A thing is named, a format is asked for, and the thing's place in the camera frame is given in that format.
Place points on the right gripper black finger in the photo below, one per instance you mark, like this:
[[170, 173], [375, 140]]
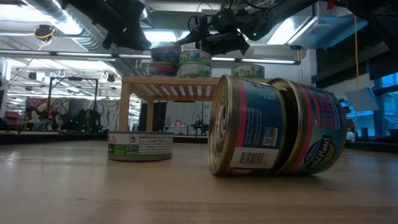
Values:
[[227, 45], [189, 39]]

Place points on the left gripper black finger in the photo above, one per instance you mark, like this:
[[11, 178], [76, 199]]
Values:
[[113, 40], [136, 40]]

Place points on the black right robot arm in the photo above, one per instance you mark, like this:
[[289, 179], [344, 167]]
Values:
[[295, 6]]

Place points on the small background robot arm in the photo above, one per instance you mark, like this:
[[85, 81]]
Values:
[[199, 126]]

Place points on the wooden slatted shelf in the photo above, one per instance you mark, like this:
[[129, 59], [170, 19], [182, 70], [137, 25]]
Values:
[[140, 81]]

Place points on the long white ceiling light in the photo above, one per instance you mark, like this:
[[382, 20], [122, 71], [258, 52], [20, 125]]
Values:
[[77, 54]]

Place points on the black yellow ceiling device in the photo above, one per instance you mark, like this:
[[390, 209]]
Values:
[[44, 32]]

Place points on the black upright panel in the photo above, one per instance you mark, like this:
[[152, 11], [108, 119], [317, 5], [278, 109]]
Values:
[[159, 115]]

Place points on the colourful patterned cloth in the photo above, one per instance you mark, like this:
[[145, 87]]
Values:
[[37, 104]]

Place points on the red storage box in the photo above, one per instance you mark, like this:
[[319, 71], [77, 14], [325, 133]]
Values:
[[12, 119]]

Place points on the white angled panel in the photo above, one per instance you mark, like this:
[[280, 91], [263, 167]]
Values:
[[363, 99]]

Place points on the small white box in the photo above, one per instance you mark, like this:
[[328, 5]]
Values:
[[351, 136]]

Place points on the blue lit window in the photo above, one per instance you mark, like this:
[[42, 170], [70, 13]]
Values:
[[388, 105]]

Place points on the black ceiling security camera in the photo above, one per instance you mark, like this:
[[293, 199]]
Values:
[[295, 47]]

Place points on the black metal frame rig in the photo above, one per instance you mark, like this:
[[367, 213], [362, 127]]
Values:
[[50, 99]]

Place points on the white rectangular ceiling duct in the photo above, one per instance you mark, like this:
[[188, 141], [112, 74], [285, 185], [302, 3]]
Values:
[[335, 28]]

